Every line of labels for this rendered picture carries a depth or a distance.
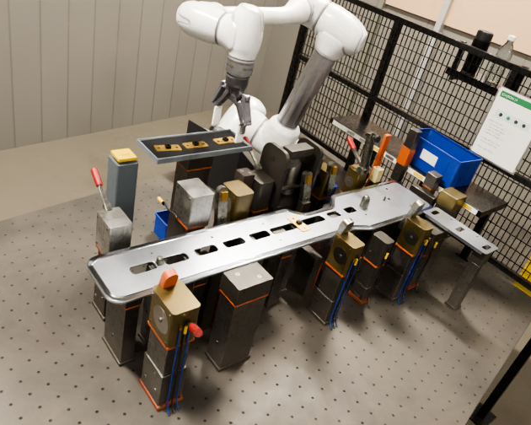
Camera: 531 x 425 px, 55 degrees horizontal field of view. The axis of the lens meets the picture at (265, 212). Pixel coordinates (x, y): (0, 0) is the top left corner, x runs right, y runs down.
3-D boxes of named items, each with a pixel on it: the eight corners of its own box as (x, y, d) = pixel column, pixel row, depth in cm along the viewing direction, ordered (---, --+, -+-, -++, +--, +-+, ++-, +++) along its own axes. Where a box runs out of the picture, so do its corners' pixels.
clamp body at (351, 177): (334, 244, 223) (359, 174, 204) (319, 231, 229) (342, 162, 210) (344, 240, 227) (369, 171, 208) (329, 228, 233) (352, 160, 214)
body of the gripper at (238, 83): (221, 68, 164) (216, 95, 169) (237, 78, 159) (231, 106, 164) (239, 68, 169) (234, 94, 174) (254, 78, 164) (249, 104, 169)
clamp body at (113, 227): (102, 323, 158) (109, 228, 138) (87, 298, 165) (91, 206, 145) (124, 315, 162) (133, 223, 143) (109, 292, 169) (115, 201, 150)
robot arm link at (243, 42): (263, 57, 164) (227, 45, 167) (274, 8, 156) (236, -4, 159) (249, 64, 155) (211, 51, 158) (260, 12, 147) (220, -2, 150)
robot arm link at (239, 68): (238, 61, 156) (235, 80, 159) (261, 61, 161) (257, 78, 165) (222, 51, 161) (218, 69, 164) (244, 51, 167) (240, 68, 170)
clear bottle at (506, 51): (494, 84, 220) (516, 38, 210) (481, 78, 224) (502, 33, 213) (501, 83, 224) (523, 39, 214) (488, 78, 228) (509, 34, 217)
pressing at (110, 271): (115, 314, 123) (116, 310, 122) (80, 260, 136) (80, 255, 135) (436, 209, 207) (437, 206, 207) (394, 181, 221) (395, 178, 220)
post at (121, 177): (109, 278, 174) (117, 167, 151) (99, 265, 178) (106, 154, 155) (129, 272, 178) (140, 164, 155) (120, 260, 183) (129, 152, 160)
